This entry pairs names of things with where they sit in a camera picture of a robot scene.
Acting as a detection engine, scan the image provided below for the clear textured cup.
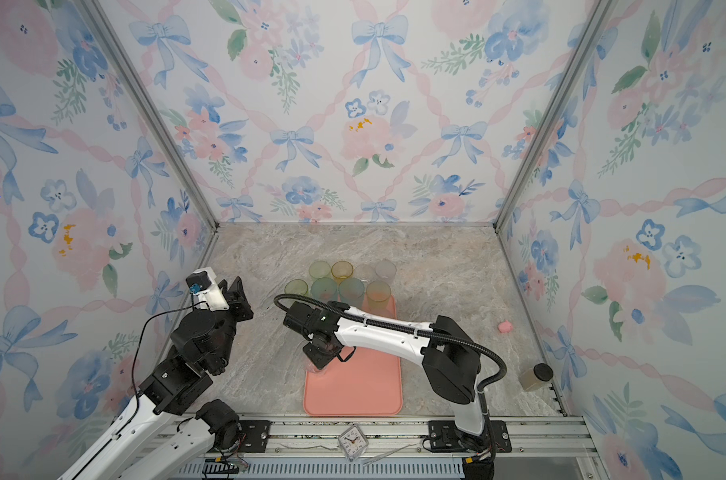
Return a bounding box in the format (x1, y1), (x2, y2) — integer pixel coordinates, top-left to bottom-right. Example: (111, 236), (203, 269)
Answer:
(374, 259), (397, 282)

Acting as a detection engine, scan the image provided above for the clear frosted cup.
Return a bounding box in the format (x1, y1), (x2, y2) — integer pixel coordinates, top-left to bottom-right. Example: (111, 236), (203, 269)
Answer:
(355, 265), (377, 283)

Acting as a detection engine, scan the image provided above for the corner aluminium post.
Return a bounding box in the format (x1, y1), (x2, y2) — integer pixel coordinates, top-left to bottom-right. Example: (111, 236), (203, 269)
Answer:
(75, 0), (219, 232)
(494, 0), (616, 237)

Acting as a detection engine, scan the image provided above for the small jar dark lid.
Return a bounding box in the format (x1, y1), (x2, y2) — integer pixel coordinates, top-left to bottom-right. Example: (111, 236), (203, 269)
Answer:
(518, 363), (554, 392)

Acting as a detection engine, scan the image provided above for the teal textured cup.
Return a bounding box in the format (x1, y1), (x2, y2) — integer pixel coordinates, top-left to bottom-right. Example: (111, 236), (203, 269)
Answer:
(338, 277), (366, 309)
(310, 277), (338, 302)

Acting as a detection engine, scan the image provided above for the aluminium front rail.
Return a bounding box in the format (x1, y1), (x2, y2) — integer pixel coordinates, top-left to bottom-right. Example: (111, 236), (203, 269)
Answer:
(92, 413), (604, 480)

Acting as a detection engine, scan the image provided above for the small white clock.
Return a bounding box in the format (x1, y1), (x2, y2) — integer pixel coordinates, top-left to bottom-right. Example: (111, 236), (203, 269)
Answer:
(337, 424), (369, 462)

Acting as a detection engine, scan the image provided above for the bright green glass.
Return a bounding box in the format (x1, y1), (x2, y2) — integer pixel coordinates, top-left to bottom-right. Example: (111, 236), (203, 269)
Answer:
(284, 279), (309, 296)

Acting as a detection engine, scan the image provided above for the yellow green cup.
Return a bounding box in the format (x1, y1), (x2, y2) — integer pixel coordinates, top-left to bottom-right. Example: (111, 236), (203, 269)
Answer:
(366, 280), (392, 312)

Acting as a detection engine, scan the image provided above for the pink rectangular tray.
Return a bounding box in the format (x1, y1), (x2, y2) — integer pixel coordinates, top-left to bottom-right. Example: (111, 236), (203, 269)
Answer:
(303, 293), (404, 418)

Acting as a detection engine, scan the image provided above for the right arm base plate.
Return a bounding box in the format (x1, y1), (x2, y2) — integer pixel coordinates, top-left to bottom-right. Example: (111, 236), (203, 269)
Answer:
(423, 420), (512, 454)

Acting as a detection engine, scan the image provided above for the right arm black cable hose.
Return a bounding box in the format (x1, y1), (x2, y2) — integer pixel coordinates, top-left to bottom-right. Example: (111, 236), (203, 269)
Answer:
(272, 293), (508, 394)

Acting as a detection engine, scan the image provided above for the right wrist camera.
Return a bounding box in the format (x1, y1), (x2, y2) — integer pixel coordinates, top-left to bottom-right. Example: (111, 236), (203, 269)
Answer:
(283, 302), (339, 341)

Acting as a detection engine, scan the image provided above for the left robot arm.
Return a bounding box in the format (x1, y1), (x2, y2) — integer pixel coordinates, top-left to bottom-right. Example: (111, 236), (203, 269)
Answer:
(62, 268), (254, 479)

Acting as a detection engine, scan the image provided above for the small pink toy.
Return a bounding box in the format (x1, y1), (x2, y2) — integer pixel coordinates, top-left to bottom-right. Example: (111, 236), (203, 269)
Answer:
(497, 321), (514, 334)

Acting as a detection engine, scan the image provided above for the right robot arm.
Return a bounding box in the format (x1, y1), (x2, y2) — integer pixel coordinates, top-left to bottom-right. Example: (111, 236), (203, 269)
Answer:
(283, 302), (491, 452)

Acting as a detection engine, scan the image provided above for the amber yellow cup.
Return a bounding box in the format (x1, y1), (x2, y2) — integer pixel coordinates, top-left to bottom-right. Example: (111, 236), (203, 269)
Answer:
(331, 260), (354, 283)

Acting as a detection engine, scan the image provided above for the left corner aluminium post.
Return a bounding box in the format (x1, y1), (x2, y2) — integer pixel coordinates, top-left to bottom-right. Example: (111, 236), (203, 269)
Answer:
(75, 0), (219, 232)

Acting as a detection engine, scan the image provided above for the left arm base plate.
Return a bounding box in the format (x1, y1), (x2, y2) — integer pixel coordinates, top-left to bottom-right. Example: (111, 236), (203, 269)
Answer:
(214, 420), (272, 453)

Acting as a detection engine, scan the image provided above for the light green textured cup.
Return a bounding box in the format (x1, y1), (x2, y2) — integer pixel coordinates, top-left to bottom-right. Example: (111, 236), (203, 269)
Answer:
(308, 260), (331, 280)

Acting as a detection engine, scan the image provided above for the right corner aluminium post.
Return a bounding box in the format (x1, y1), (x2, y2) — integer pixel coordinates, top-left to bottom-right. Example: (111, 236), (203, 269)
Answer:
(494, 0), (616, 237)

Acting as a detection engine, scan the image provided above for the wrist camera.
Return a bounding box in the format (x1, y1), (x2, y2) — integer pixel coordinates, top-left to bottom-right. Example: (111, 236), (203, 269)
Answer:
(283, 302), (339, 341)
(185, 267), (229, 311)

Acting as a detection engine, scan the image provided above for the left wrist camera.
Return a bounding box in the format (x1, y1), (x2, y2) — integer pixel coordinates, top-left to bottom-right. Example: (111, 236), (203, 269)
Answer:
(185, 267), (229, 311)

